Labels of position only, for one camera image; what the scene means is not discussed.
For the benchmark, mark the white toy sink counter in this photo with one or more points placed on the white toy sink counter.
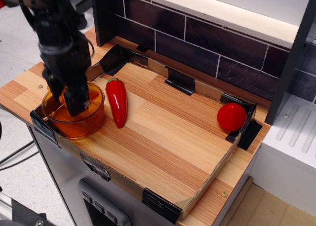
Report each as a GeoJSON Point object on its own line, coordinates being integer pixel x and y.
{"type": "Point", "coordinates": [286, 162]}

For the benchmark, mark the orange toy carrot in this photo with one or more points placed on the orange toy carrot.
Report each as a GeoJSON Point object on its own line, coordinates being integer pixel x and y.
{"type": "Point", "coordinates": [64, 96]}

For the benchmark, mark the black office chair base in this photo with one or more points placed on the black office chair base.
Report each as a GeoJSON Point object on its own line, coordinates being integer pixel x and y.
{"type": "Point", "coordinates": [81, 7]}

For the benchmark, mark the orange transparent plastic pot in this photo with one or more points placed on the orange transparent plastic pot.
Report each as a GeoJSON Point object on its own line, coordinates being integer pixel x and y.
{"type": "Point", "coordinates": [81, 125]}

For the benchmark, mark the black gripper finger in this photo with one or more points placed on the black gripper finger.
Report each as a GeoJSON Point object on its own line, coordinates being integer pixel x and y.
{"type": "Point", "coordinates": [75, 102]}
{"type": "Point", "coordinates": [55, 84]}

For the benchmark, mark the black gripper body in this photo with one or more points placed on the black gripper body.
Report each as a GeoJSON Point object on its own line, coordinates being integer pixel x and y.
{"type": "Point", "coordinates": [69, 61]}

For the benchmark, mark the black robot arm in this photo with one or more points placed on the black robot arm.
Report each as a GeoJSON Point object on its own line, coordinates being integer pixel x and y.
{"type": "Point", "coordinates": [54, 21]}

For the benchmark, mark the dark grey left post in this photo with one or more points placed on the dark grey left post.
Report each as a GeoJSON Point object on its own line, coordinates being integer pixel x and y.
{"type": "Point", "coordinates": [104, 20]}

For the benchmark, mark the dark grey upright post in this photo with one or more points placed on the dark grey upright post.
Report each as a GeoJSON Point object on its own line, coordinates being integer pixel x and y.
{"type": "Point", "coordinates": [305, 35]}

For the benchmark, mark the red toy pepper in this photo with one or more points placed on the red toy pepper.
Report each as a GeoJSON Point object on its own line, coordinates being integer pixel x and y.
{"type": "Point", "coordinates": [117, 97]}

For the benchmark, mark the cardboard fence with black tape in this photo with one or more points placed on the cardboard fence with black tape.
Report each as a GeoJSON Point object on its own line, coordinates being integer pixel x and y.
{"type": "Point", "coordinates": [171, 164]}

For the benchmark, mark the red toy tomato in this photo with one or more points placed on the red toy tomato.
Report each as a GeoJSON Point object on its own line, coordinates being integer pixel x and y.
{"type": "Point", "coordinates": [231, 117]}

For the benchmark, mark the grey control panel with buttons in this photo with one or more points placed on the grey control panel with buttons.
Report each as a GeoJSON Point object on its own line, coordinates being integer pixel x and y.
{"type": "Point", "coordinates": [100, 210]}

